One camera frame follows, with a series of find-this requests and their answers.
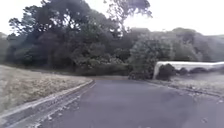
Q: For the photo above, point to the leaf-strewn grass verge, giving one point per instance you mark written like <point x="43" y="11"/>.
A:
<point x="200" y="83"/>

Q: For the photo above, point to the grey asphalt road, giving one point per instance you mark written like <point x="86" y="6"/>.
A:
<point x="133" y="103"/>

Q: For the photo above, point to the dry grass slope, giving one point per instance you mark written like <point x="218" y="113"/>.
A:
<point x="26" y="83"/>

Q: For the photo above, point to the concrete kerb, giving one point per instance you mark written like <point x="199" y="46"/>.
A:
<point x="43" y="101"/>

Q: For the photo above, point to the white low wall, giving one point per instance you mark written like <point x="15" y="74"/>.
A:
<point x="186" y="65"/>

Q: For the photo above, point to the wood of dark trees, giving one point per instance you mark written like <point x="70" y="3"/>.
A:
<point x="66" y="40"/>

